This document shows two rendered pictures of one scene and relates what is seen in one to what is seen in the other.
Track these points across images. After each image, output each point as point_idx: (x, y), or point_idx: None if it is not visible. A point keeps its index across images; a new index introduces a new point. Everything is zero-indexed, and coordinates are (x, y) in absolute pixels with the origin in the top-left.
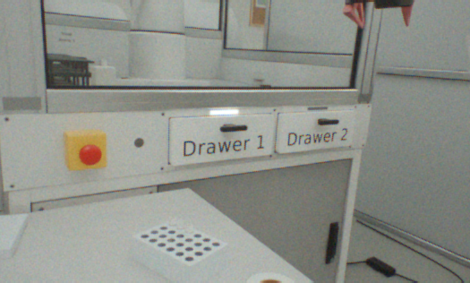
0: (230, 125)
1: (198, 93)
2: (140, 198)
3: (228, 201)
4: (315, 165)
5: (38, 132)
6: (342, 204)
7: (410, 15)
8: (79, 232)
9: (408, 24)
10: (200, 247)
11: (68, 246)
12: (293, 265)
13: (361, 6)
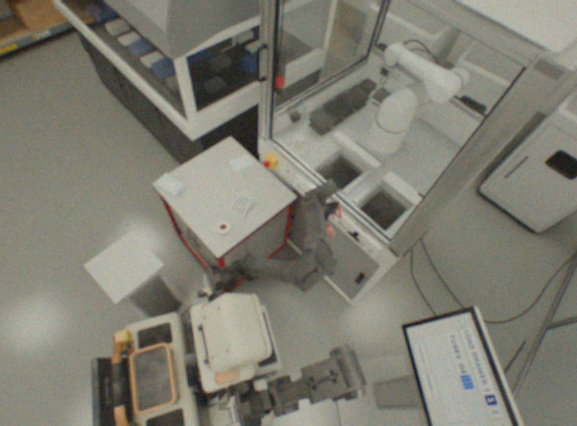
0: None
1: (307, 174)
2: (280, 185)
3: None
4: (358, 245)
5: (265, 147)
6: (370, 274)
7: (331, 233)
8: (251, 179)
9: (332, 235)
10: (238, 209)
11: (242, 181)
12: (339, 262)
13: (338, 211)
